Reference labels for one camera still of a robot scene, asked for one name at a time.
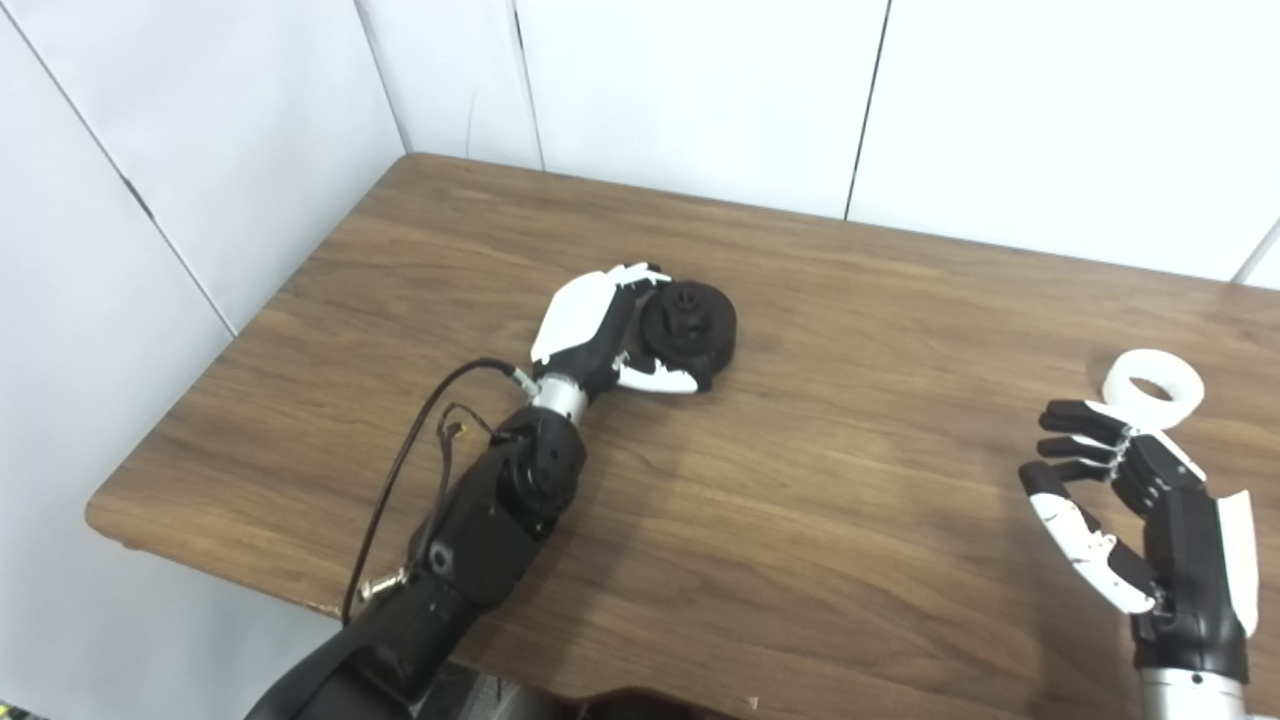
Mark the black and white left hand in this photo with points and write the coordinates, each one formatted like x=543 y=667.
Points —
x=580 y=320

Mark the black and white right hand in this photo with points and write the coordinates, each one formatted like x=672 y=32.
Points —
x=1190 y=580

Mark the round black stepped part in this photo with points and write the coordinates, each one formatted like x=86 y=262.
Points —
x=700 y=330

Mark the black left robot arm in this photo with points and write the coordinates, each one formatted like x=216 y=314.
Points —
x=480 y=540

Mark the dark robot torso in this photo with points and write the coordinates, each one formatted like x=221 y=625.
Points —
x=640 y=705

